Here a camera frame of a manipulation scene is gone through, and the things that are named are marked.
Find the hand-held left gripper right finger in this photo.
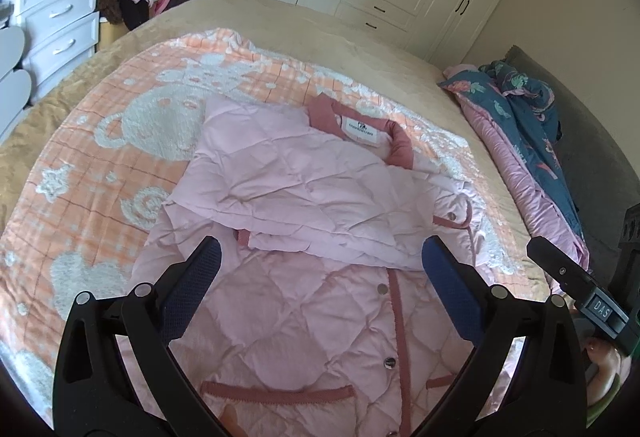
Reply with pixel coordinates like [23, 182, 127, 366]
[417, 235, 587, 437]

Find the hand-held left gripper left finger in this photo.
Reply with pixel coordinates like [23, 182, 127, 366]
[52, 235, 223, 437]

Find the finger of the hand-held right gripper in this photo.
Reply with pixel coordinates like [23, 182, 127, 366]
[526, 235, 597, 304]

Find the pink quilted jacket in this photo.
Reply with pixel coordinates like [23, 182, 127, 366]
[131, 93, 481, 437]

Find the person's right hand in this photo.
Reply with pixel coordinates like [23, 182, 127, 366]
[585, 340, 633, 386]

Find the grey upholstered headboard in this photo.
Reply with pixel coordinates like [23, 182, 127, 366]
[505, 44, 640, 279]

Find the orange plaid blanket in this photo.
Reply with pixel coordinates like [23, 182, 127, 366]
[0, 28, 557, 437]

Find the blue floral quilt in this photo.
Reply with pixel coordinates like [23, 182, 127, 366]
[437, 60, 592, 269]

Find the white rounded panel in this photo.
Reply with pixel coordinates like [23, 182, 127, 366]
[0, 24, 27, 79]
[0, 68, 34, 139]

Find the beige box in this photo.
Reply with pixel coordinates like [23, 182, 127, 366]
[98, 14, 129, 51]

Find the bed with beige sheet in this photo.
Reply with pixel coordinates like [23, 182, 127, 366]
[0, 0, 601, 298]

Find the white drawer chest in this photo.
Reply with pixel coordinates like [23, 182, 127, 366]
[2, 0, 104, 91]

